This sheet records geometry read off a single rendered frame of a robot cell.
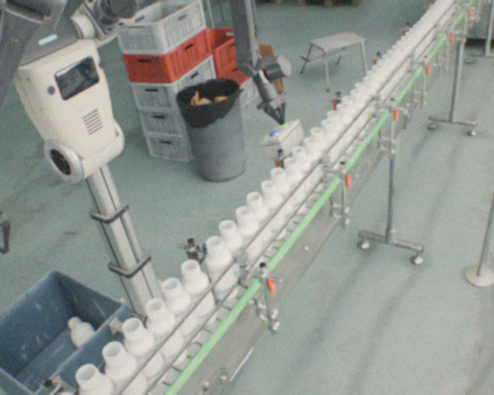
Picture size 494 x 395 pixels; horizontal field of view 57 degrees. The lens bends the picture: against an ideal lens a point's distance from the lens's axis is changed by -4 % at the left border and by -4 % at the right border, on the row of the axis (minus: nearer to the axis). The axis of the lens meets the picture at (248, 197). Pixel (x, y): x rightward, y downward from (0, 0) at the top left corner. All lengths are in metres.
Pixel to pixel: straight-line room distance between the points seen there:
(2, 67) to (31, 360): 0.95
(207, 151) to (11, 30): 2.46
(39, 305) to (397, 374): 1.47
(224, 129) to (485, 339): 1.98
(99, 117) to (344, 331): 1.49
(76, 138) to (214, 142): 1.85
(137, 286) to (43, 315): 0.43
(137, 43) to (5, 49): 2.60
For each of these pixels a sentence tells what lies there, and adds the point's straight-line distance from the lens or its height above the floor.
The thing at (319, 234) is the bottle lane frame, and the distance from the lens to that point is 1.44.
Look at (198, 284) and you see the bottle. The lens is 1.01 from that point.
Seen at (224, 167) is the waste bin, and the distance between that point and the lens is 3.30.
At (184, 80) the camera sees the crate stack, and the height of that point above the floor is 0.62.
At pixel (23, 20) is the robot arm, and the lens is 0.88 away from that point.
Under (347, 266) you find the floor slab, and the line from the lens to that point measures 2.61.
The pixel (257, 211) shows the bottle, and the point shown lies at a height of 1.13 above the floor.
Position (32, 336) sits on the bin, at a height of 0.81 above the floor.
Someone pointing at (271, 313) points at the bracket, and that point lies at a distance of 1.16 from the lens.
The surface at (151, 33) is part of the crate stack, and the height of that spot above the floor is 1.04.
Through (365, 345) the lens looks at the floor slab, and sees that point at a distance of 2.27.
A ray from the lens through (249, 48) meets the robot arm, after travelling 1.43.
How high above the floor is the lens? 1.83
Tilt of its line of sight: 35 degrees down
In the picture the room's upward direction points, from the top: 10 degrees counter-clockwise
